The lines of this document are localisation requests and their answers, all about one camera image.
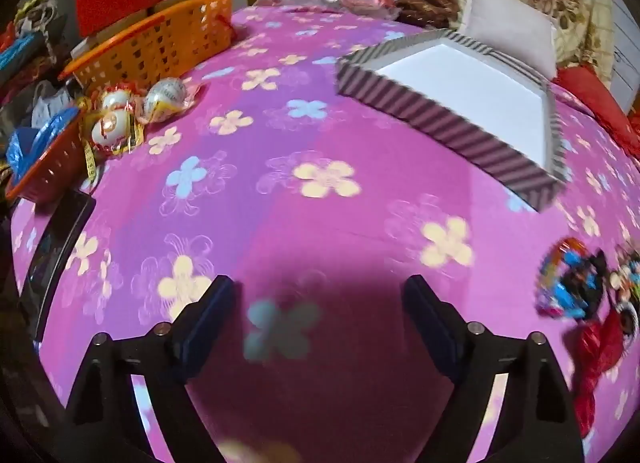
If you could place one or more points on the blue plastic wrapper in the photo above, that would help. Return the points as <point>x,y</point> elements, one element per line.
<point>30,143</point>

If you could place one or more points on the white pillow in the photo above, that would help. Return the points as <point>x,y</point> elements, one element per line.
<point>510,28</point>

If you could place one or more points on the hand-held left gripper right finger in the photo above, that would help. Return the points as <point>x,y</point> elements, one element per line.
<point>430,323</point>

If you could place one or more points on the pink floral bedsheet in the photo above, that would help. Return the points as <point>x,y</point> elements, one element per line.
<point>300,243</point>

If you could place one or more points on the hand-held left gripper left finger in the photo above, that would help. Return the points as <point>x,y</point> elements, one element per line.
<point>210,323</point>

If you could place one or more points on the small red plastic basket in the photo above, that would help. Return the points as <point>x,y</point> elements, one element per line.
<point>50,168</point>

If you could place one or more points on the striped cardboard box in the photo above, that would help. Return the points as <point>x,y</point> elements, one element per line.
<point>425,113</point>

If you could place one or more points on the cellophane wrapped white ornament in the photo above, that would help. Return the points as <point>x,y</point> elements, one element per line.
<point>111,128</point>
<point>112,99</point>
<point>167,93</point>

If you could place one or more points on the red frilled cushion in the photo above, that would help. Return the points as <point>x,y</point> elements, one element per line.
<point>600,98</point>

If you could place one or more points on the orange plastic basket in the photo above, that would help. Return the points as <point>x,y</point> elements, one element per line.
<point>150,43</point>

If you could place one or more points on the yellow measuring tape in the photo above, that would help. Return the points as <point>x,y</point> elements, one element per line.
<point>90,158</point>

